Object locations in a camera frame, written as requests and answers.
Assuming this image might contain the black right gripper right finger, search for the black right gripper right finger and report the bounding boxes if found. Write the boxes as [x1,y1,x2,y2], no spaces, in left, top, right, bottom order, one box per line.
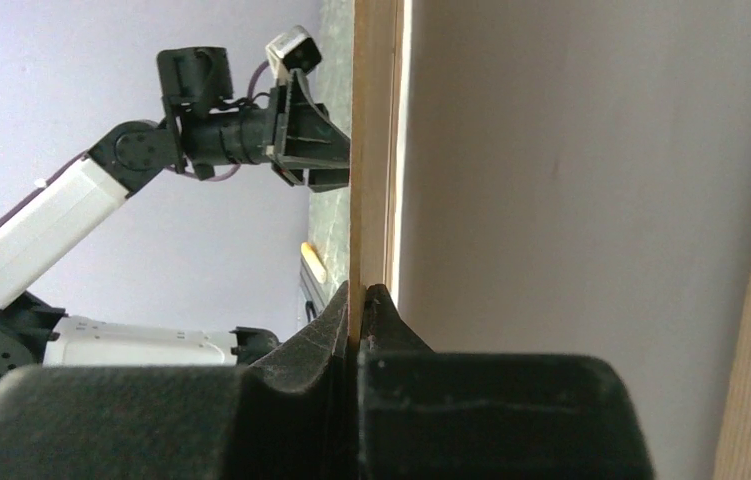
[357,285,655,479]

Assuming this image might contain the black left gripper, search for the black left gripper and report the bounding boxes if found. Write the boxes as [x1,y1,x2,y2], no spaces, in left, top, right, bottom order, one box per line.
[242,70,350,193]

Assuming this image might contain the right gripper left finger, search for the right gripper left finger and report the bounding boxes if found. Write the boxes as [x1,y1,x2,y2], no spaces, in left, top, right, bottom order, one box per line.
[0,285,356,479]

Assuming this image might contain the wooden picture frame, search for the wooden picture frame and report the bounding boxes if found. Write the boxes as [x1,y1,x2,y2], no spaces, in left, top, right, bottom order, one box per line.
[350,1,751,479]

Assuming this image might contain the printed photo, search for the printed photo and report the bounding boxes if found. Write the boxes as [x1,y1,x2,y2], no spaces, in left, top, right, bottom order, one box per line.
[397,1,751,479]

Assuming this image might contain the yellow glue stick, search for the yellow glue stick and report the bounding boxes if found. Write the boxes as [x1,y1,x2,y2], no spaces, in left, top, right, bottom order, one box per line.
[300,242,328,284]

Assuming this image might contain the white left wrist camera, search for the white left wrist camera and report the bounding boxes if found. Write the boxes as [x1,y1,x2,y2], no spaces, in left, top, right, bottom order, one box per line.
[265,25,323,82]

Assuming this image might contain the aluminium rail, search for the aluminium rail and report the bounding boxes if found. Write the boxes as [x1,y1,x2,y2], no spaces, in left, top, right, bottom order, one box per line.
[297,257,329,329]

